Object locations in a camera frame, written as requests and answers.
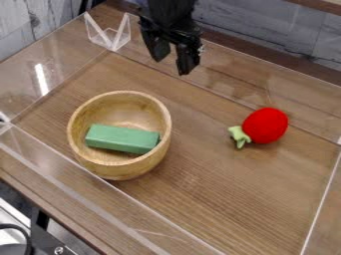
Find black table leg bracket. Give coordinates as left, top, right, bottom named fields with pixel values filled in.
left=31, top=207, right=88, bottom=255

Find clear acrylic tray walls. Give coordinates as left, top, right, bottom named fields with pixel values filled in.
left=0, top=19, right=341, bottom=255

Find black cable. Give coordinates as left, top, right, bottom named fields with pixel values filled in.
left=0, top=223, right=35, bottom=255

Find green rectangular block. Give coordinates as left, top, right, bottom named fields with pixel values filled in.
left=86, top=125, right=160, bottom=154

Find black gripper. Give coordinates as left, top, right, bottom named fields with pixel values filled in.
left=139, top=0, right=202, bottom=76

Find red plush strawberry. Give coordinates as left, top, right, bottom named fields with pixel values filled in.
left=227, top=108, right=289, bottom=149

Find wooden bowl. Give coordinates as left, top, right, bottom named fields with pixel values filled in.
left=67, top=91, right=171, bottom=180

